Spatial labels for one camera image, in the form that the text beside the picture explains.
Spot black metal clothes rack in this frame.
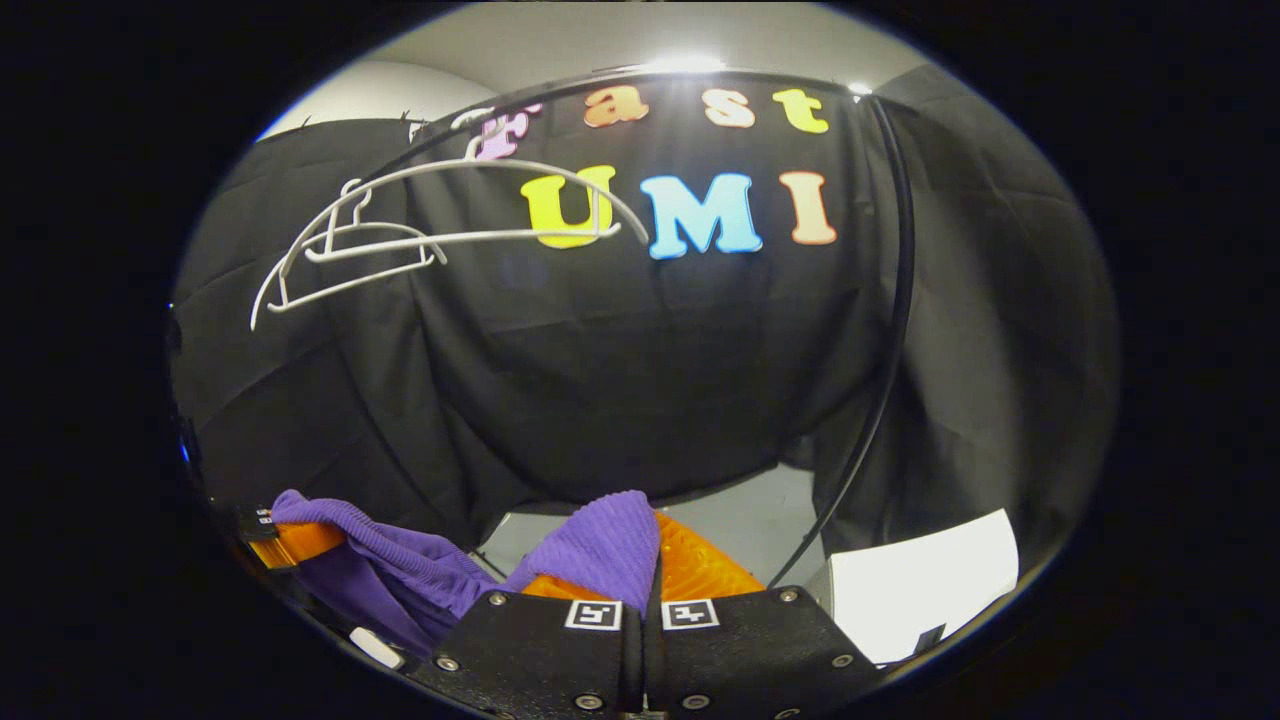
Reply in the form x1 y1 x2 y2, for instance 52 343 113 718
355 65 918 591

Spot purple knit cardigan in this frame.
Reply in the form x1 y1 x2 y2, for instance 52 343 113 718
270 488 663 669

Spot white clothes hanger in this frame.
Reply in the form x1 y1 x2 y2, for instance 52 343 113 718
303 103 651 263
248 178 449 333

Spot ceiling light panel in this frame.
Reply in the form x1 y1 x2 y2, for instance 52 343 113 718
640 55 729 76

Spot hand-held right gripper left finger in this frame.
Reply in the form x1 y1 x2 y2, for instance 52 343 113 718
405 570 644 720

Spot black backdrop cloth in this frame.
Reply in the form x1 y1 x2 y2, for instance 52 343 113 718
168 65 1121 601

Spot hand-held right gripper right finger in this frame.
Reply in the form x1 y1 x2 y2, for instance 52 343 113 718
645 510 891 720

